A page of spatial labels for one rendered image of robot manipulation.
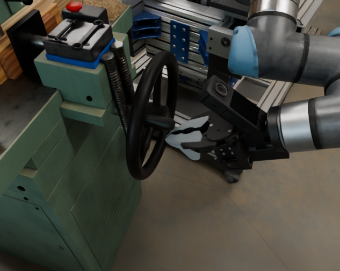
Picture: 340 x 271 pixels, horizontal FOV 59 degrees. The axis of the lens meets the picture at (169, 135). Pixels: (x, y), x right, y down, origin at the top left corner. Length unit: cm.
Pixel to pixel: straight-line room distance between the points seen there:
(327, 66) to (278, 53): 7
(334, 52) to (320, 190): 123
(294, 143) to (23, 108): 47
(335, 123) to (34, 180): 53
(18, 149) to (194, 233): 98
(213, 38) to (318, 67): 62
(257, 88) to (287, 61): 126
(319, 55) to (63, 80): 44
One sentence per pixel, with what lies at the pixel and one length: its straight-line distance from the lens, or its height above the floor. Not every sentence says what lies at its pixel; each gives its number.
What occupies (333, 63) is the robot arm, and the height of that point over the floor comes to 104.
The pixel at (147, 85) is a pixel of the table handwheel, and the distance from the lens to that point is 55.
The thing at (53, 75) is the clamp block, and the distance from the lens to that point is 63.
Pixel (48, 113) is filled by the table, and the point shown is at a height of 88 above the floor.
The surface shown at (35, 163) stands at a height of 82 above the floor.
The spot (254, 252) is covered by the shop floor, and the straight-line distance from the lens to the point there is 142.
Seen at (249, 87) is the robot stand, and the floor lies 21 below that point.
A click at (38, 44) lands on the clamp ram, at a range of 69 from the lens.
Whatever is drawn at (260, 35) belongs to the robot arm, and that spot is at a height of 105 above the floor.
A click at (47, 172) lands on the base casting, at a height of 77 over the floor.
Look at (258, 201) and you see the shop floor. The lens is 153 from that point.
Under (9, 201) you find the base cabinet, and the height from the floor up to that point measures 64.
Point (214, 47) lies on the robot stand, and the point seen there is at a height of 71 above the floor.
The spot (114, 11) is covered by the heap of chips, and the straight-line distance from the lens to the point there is 85.
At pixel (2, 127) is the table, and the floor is 90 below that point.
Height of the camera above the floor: 130
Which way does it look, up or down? 49 degrees down
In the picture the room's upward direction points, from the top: straight up
